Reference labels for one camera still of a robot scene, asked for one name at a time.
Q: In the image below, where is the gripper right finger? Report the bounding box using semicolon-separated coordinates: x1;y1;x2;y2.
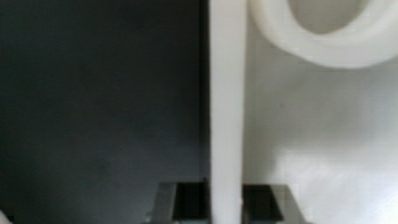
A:
241;184;310;224

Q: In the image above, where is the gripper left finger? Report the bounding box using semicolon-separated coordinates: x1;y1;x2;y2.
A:
143;182;209;224

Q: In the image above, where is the white square table top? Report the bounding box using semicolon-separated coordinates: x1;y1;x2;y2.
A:
209;0;398;224

